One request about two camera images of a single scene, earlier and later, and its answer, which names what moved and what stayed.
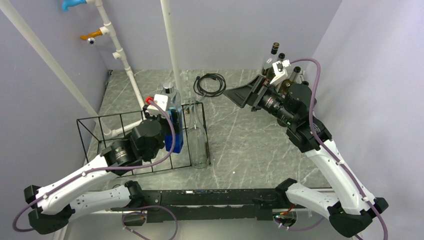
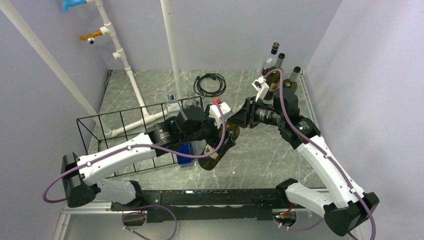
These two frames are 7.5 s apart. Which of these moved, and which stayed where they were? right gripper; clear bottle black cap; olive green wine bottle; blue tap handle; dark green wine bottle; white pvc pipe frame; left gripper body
Moved: dark green wine bottle; right gripper; left gripper body
Stayed: white pvc pipe frame; clear bottle black cap; blue tap handle; olive green wine bottle
